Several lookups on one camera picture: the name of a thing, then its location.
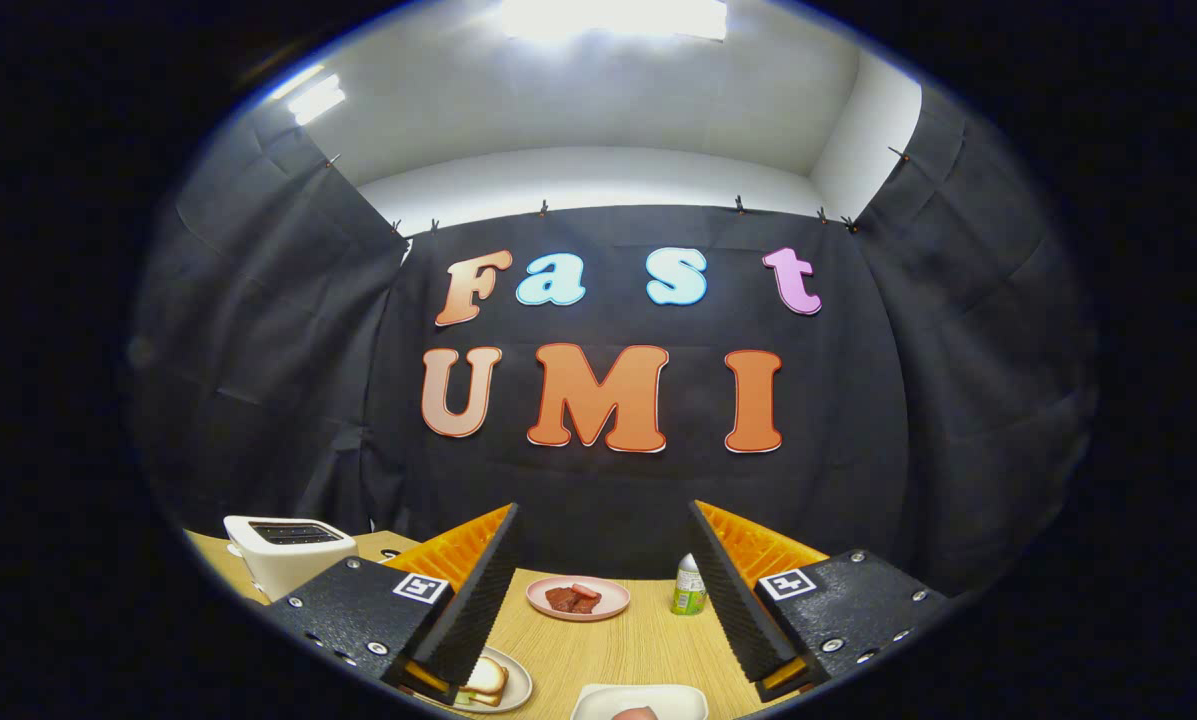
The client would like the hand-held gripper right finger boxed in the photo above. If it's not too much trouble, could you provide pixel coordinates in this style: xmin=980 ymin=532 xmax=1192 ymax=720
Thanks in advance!
xmin=685 ymin=499 xmax=954 ymax=704

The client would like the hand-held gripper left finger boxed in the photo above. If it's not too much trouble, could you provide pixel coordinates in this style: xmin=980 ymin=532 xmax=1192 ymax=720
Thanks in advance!
xmin=266 ymin=502 xmax=521 ymax=705

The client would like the brown crust bread slice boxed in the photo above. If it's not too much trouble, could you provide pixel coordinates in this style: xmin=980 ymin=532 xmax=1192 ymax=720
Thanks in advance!
xmin=463 ymin=656 xmax=509 ymax=698

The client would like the green label drink bottle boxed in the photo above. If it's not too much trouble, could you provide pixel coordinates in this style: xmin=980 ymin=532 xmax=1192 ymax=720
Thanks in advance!
xmin=671 ymin=553 xmax=709 ymax=616

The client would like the round white plate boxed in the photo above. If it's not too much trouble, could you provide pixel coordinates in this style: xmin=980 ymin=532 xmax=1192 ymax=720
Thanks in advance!
xmin=453 ymin=645 xmax=534 ymax=714

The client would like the oblong white plate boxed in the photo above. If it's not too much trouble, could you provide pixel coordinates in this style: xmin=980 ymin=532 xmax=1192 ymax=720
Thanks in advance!
xmin=570 ymin=683 xmax=709 ymax=720

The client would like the pink plate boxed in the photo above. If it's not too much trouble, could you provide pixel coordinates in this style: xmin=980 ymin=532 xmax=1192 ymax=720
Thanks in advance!
xmin=525 ymin=575 xmax=631 ymax=623

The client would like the white toaster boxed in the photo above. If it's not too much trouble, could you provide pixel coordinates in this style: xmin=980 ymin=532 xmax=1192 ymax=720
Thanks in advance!
xmin=223 ymin=515 xmax=359 ymax=603

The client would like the black backdrop cloth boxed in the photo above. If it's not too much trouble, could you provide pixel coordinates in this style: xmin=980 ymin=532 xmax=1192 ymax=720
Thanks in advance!
xmin=128 ymin=90 xmax=1099 ymax=601

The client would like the small ceiling light panel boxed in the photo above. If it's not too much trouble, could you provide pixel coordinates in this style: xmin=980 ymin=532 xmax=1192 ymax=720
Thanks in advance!
xmin=268 ymin=65 xmax=347 ymax=127

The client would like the large ceiling light panel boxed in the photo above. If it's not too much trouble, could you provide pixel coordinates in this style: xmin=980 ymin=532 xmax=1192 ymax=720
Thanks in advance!
xmin=503 ymin=0 xmax=729 ymax=41

